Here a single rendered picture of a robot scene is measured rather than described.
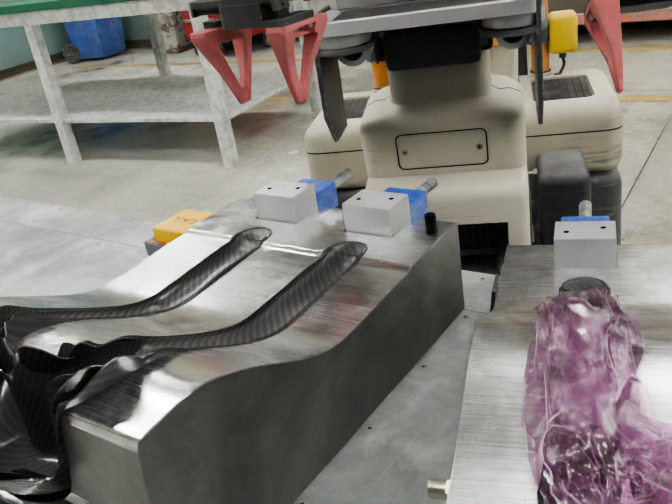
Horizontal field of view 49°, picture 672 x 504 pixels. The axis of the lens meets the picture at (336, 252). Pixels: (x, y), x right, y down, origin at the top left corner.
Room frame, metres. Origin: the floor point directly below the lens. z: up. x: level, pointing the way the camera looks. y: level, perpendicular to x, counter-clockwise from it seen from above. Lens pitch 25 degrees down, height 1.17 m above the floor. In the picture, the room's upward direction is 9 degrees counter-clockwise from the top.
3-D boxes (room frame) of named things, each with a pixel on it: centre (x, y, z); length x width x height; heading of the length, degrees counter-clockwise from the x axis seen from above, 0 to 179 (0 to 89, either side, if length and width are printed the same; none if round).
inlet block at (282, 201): (0.73, 0.01, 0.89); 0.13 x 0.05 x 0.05; 142
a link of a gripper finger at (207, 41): (0.71, 0.05, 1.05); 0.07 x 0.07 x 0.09; 52
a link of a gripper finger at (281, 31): (0.68, 0.02, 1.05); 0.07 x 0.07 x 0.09; 52
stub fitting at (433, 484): (0.34, -0.04, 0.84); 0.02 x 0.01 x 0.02; 69
